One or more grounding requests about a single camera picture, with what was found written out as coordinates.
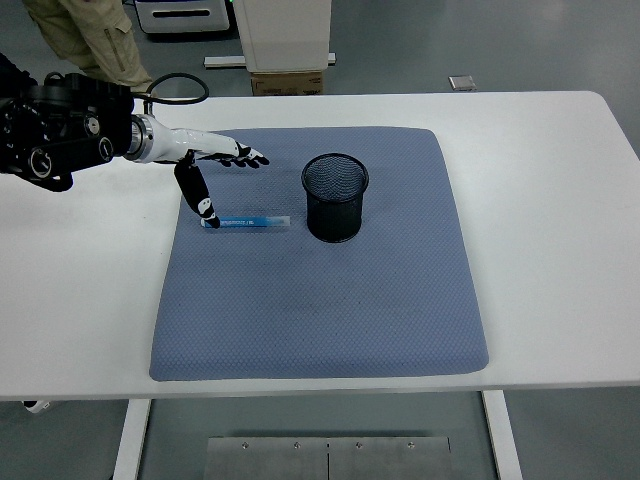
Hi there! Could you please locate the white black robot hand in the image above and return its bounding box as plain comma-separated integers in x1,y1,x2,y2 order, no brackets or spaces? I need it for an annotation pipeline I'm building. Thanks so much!
148,124,271,231

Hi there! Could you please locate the blue marker pen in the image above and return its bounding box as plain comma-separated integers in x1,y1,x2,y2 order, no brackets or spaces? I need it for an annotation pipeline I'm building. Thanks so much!
200,215,293,230

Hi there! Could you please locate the black mesh pen holder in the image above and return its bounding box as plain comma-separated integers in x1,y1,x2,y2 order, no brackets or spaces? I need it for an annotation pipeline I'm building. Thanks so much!
301,153,371,245

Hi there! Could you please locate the white base bar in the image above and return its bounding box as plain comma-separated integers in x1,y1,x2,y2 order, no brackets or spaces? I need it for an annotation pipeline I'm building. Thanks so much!
203,52,337,69

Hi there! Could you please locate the white appliance with dark slot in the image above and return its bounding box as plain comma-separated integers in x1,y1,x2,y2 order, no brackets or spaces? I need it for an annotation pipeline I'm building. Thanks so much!
134,0,236,34

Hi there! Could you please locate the brown cardboard box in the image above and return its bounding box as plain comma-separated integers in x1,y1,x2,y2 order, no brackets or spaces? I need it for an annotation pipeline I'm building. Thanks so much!
250,69,325,96

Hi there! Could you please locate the person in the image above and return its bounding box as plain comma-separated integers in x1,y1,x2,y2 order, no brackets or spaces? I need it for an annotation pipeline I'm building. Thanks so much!
22,0,154,96

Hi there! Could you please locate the white cabinet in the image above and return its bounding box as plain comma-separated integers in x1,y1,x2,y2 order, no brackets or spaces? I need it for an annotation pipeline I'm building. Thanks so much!
233,0,334,73

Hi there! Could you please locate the dark bulky object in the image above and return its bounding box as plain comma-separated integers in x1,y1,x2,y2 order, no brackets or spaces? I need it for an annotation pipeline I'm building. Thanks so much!
0,52,36,89

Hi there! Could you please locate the blue-grey textured mat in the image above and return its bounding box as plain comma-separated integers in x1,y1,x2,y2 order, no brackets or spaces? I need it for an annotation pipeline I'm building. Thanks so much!
148,125,490,383

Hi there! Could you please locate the white table leg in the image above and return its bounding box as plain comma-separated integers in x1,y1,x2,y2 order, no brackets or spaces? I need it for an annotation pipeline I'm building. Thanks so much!
110,398,152,480
480,389,524,480

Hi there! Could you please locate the grey metal plate with screws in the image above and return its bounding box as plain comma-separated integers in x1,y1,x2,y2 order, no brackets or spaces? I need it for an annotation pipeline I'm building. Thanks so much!
327,436,451,480
204,436,329,480

